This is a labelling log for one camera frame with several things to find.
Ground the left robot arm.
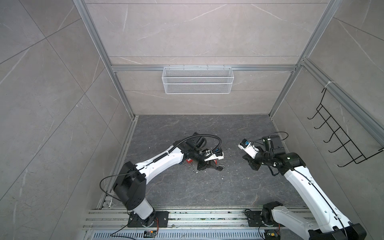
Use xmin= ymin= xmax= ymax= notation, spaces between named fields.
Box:
xmin=100 ymin=133 xmax=224 ymax=227

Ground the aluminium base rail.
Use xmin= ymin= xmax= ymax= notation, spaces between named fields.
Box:
xmin=81 ymin=206 xmax=263 ymax=230

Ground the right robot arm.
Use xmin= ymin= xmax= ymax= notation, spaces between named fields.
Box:
xmin=239 ymin=132 xmax=367 ymax=240

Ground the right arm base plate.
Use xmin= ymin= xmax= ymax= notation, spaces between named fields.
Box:
xmin=244 ymin=209 xmax=268 ymax=227

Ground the black wire hook rack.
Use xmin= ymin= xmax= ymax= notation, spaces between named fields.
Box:
xmin=307 ymin=88 xmax=384 ymax=168

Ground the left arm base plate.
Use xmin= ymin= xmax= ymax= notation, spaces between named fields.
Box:
xmin=128 ymin=211 xmax=169 ymax=228

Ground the white wire mesh basket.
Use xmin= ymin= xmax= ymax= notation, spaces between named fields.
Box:
xmin=162 ymin=67 xmax=235 ymax=95

